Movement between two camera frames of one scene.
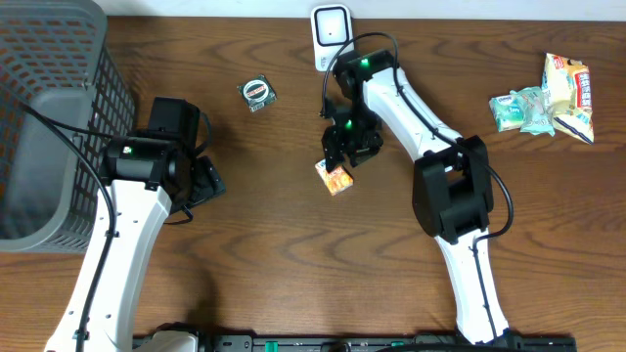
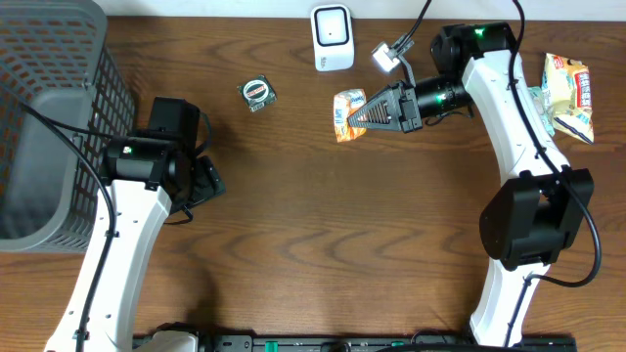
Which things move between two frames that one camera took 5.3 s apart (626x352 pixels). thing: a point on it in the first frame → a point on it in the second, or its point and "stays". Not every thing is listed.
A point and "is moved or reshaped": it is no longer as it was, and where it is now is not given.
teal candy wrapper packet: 535,109 stays
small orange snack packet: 335,180 is moved or reshaped
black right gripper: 332,144 → 400,106
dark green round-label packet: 257,91 stays
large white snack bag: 567,83 stays
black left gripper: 210,178 stays
